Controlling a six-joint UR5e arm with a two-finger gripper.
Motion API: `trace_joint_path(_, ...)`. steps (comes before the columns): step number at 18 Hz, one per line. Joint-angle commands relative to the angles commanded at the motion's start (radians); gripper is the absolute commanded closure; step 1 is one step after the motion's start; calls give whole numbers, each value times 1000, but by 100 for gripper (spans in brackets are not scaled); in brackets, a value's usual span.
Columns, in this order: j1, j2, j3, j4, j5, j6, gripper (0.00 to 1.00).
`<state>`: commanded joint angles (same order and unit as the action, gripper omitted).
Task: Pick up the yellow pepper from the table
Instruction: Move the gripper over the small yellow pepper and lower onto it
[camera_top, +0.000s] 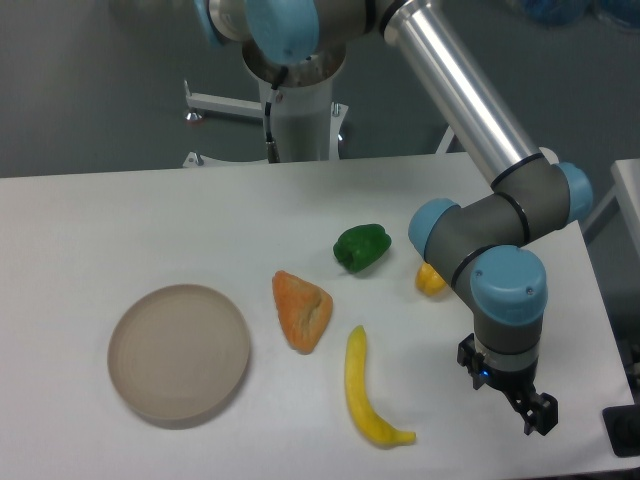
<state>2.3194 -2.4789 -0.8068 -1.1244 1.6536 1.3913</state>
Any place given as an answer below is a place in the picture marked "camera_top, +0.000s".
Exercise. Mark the green bell pepper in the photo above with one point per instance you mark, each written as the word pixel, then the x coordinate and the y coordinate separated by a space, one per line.
pixel 361 246

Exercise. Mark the white side table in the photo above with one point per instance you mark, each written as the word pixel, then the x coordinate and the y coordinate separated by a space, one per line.
pixel 622 198

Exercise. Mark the yellow bell pepper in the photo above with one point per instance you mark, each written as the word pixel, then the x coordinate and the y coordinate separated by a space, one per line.
pixel 428 281

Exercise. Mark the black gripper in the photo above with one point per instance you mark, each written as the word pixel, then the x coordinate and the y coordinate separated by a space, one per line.
pixel 514 376

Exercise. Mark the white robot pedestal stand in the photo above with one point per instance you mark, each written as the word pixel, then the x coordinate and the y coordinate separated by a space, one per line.
pixel 300 119

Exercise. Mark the long yellow chili pepper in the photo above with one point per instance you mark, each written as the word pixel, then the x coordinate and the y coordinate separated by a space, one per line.
pixel 367 421

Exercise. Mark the blue bag top right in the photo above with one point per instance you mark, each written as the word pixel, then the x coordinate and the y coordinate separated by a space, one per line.
pixel 619 14

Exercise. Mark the beige round plate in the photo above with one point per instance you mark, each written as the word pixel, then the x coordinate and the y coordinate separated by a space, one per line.
pixel 177 357

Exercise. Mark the black device at edge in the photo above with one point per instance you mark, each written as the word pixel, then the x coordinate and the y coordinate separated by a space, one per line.
pixel 622 426

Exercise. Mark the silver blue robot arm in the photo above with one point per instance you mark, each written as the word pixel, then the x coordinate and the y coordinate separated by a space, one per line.
pixel 480 250

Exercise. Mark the orange bread wedge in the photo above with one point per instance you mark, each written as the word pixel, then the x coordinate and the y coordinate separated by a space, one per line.
pixel 303 308

